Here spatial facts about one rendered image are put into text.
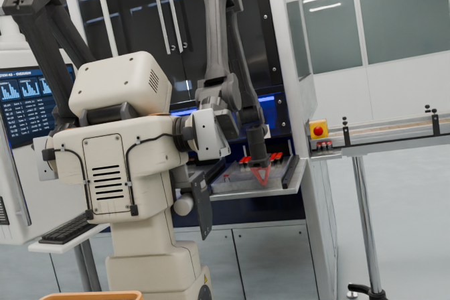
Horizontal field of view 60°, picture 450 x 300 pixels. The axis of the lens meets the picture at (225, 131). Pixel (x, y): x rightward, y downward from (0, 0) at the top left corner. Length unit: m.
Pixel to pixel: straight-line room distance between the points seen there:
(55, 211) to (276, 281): 1.05
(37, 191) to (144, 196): 0.93
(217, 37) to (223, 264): 1.24
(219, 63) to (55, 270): 1.80
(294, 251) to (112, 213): 1.14
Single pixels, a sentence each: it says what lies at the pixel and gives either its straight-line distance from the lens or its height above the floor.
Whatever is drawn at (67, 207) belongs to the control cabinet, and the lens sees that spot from 1.85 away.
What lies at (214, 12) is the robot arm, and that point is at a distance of 1.13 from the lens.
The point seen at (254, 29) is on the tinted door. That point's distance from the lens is 1.71.
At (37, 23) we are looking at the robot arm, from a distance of 1.03.
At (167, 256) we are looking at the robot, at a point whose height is 0.90.
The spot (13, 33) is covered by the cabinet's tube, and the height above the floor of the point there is 1.63.
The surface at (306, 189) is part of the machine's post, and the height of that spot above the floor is 0.74.
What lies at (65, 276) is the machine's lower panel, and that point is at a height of 0.36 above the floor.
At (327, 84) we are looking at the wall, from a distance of 6.28.
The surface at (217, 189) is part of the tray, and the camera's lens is 1.43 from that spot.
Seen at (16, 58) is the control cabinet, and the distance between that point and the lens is 1.78.
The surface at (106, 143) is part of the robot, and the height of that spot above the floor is 1.20.
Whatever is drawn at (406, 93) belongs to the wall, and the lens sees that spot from 6.36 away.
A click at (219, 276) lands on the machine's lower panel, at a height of 0.33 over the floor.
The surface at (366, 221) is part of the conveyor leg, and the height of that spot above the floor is 0.51.
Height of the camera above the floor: 1.29
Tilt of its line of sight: 8 degrees down
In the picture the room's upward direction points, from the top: 11 degrees counter-clockwise
